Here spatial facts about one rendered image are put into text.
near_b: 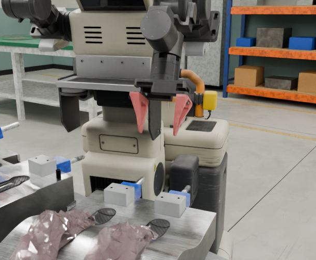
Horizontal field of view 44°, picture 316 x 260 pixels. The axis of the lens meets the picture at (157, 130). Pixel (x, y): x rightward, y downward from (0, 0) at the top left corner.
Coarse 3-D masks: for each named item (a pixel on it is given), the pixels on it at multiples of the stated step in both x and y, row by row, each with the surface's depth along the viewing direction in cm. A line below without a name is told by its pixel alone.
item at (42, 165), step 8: (32, 160) 81; (40, 160) 81; (48, 160) 81; (56, 160) 85; (64, 160) 85; (72, 160) 88; (32, 168) 82; (40, 168) 80; (48, 168) 81; (56, 168) 82; (64, 168) 84
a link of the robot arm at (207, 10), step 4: (200, 0) 86; (204, 0) 85; (208, 0) 88; (200, 4) 86; (204, 4) 86; (208, 4) 89; (200, 8) 86; (204, 8) 86; (208, 8) 89; (200, 12) 87; (204, 12) 87; (208, 12) 90; (200, 16) 88; (204, 16) 88; (208, 16) 90
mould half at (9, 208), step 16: (0, 160) 88; (0, 176) 81; (32, 176) 80; (48, 176) 80; (64, 176) 80; (16, 192) 74; (32, 192) 74; (48, 192) 76; (64, 192) 80; (0, 208) 69; (16, 208) 71; (32, 208) 74; (48, 208) 77; (64, 208) 80; (0, 224) 69; (16, 224) 72; (0, 240) 70
